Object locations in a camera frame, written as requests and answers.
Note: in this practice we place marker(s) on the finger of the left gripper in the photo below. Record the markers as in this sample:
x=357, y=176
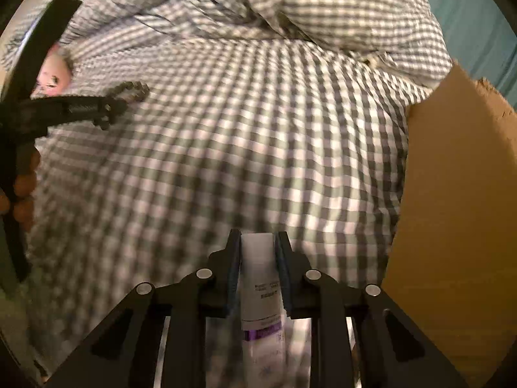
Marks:
x=84, y=107

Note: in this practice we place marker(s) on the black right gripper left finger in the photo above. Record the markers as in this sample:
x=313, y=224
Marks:
x=157, y=325

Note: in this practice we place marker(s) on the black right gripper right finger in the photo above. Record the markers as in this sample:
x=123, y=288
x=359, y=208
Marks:
x=359, y=337

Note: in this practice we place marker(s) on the white tube bottle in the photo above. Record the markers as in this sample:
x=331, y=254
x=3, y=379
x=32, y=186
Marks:
x=261, y=311

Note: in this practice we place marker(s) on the person's left hand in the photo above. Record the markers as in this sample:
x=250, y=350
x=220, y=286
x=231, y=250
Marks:
x=24, y=187

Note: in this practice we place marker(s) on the pink cartoon cup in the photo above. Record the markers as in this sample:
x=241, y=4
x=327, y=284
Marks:
x=56, y=72

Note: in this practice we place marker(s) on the brown cardboard box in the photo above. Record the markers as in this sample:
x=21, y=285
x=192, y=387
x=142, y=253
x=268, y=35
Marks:
x=452, y=268

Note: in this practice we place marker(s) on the checkered bed sheet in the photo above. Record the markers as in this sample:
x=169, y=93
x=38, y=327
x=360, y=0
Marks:
x=254, y=135

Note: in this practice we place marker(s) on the grey checkered duvet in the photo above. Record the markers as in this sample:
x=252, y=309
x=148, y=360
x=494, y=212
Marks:
x=400, y=36

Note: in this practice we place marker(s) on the teal curtain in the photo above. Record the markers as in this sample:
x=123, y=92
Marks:
x=478, y=35

